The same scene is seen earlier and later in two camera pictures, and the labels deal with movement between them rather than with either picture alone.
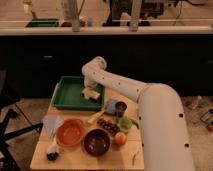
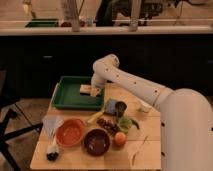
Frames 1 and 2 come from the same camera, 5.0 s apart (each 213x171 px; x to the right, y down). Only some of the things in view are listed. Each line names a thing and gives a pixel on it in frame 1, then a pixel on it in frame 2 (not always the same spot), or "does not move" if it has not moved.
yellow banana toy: x=95 y=116 does not move
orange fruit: x=120 y=138 does not move
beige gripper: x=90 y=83 → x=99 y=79
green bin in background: x=43 y=23 does not move
